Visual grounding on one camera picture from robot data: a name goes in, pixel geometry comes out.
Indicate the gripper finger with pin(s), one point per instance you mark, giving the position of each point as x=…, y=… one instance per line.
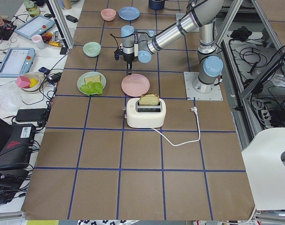
x=129, y=68

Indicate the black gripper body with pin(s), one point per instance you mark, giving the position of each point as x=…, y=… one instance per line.
x=128, y=57

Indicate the pink plate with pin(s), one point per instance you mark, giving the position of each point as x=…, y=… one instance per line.
x=135, y=85

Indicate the blue plate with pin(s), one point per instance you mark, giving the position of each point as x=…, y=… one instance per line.
x=129, y=13

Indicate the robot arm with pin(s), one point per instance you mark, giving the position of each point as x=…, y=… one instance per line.
x=143, y=44

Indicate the bread slice on plate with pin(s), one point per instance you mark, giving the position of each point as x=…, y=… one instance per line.
x=93, y=79

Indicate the green bowl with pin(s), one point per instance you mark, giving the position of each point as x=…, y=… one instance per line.
x=92, y=49

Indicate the bread slice in toaster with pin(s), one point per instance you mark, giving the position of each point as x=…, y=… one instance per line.
x=149, y=99

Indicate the green plate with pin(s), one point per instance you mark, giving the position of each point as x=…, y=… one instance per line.
x=81, y=81

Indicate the lettuce leaf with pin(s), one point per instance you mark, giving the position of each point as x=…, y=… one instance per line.
x=92, y=88

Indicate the pink bowl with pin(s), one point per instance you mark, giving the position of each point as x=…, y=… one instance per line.
x=108, y=14

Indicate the white toaster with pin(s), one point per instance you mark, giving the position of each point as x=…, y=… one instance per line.
x=145, y=116

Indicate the dark blue pot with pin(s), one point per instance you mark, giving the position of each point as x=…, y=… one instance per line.
x=156, y=4

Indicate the pink cup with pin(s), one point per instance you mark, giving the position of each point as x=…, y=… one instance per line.
x=38, y=41

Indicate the blue teach pendant far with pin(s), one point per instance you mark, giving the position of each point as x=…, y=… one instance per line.
x=35, y=26

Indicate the blue teach pendant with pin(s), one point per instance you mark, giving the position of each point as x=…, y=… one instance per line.
x=35, y=26
x=17, y=62

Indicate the bowl with toy fruit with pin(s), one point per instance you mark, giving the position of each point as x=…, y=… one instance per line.
x=30, y=82

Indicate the blue teach pendant near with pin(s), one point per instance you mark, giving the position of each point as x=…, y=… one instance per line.
x=17, y=62

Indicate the white chair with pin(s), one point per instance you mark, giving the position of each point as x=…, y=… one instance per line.
x=265, y=170

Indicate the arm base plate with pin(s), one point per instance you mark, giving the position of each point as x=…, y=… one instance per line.
x=195, y=90

